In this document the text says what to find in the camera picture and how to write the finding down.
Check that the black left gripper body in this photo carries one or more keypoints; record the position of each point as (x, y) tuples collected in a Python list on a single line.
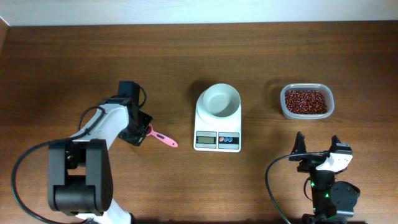
[(136, 134)]

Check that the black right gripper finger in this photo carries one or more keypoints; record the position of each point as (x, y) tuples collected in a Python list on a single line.
[(299, 145), (334, 141)]

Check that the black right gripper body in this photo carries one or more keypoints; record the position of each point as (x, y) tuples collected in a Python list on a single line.
[(311, 165)]

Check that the pink measuring scoop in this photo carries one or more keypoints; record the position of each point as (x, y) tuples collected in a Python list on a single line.
[(163, 138)]

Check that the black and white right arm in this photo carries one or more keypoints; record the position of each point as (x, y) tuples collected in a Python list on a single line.
[(333, 201)]

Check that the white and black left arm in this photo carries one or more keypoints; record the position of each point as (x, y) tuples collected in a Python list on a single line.
[(80, 181)]

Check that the white digital kitchen scale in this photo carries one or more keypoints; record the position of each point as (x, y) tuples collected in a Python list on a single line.
[(216, 134)]

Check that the red adzuki beans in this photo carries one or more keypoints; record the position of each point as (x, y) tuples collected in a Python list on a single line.
[(305, 102)]

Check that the clear plastic container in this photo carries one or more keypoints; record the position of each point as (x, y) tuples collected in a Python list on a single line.
[(308, 86)]

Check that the white bowl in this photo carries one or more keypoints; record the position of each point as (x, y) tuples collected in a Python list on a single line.
[(221, 100)]

